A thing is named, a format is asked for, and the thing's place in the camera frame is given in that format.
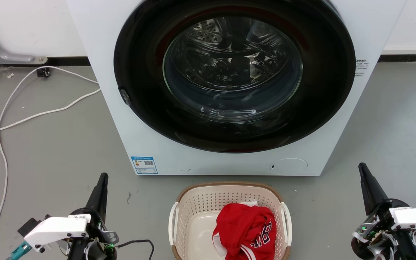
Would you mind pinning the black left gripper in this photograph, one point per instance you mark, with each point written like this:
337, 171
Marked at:
99, 238

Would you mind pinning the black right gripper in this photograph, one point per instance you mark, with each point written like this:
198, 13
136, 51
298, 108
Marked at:
377, 234

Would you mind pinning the beige plastic laundry basket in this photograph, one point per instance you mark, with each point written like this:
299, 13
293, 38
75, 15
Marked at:
200, 206

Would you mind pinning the blue energy label sticker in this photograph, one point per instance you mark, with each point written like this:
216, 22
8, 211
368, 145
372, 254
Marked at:
144, 165

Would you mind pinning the round white filter cover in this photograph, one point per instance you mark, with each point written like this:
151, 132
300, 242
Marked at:
289, 166

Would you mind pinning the black text warning sticker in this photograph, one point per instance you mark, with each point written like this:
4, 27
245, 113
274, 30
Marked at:
360, 68

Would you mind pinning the black round washer door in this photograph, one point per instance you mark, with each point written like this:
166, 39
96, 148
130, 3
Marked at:
139, 72

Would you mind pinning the red basketball jersey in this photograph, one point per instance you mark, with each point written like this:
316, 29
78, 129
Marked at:
244, 227

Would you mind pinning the small black caster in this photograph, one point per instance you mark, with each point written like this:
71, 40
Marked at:
43, 72

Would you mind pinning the white front-load washing machine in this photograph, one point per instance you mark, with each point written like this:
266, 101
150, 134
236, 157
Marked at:
96, 43

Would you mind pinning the steel washer drum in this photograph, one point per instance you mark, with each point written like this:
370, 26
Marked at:
229, 61

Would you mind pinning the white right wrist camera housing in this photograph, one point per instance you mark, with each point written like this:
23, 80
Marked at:
415, 218

